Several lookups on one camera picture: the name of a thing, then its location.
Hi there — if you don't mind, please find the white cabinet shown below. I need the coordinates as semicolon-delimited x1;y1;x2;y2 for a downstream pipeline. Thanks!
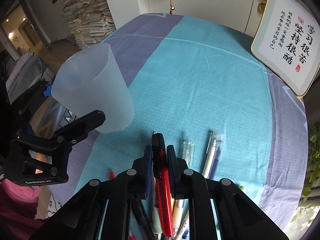
107;0;262;36

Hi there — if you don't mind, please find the translucent white plastic cup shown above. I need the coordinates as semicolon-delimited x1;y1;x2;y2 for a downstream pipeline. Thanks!
52;43;135;133

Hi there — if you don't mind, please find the green potted plant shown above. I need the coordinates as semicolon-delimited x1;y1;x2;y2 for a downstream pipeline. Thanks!
289;121;319;235

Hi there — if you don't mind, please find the framed calligraphy board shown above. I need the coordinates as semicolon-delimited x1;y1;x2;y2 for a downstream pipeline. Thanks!
251;0;319;96

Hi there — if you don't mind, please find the black gel pen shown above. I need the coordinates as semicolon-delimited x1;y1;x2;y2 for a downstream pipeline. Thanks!
131;199;156;240

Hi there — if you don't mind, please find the stack of books on floor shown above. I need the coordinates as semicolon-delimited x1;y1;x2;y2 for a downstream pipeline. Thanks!
61;0;116;50

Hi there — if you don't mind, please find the clear transparent pen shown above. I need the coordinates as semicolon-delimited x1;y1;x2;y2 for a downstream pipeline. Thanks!
182;136;195;167

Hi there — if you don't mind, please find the red white ballpoint pen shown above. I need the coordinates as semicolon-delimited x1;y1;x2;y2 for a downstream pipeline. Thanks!
108;169;115;180

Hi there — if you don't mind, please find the blue capped gel pen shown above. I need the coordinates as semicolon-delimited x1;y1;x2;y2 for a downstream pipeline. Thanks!
208;134;224;180

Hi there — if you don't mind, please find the white capped gel pen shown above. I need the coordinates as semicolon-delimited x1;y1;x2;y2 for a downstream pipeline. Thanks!
202;131;218;178

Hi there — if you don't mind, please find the red black utility knife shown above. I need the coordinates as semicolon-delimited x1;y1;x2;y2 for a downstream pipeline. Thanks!
151;133;174;238

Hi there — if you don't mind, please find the orange barrel pen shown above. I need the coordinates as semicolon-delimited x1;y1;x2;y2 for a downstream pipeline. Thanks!
172;199;184;234

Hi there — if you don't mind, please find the blue grey patterned tablecloth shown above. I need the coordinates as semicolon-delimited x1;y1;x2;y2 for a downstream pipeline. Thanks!
50;14;308;229

